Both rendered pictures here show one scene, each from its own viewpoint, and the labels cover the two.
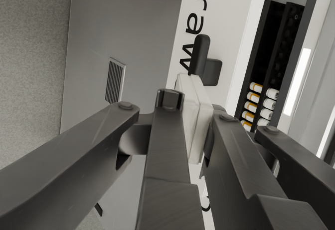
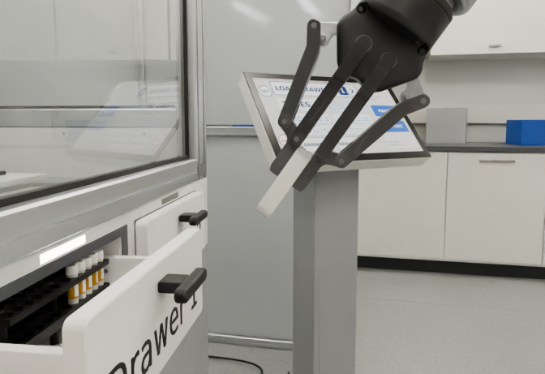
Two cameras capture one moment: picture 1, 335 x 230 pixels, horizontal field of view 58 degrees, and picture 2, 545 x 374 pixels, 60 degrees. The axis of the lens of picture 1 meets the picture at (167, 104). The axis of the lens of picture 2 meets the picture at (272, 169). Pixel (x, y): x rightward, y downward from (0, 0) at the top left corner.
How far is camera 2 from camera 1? 0.39 m
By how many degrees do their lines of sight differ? 64
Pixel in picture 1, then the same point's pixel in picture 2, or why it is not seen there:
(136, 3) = not seen: outside the picture
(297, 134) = (93, 214)
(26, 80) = not seen: outside the picture
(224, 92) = (167, 261)
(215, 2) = (133, 341)
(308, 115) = (80, 215)
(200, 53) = (190, 285)
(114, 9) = not seen: outside the picture
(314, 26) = (22, 268)
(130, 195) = (182, 362)
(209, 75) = (178, 277)
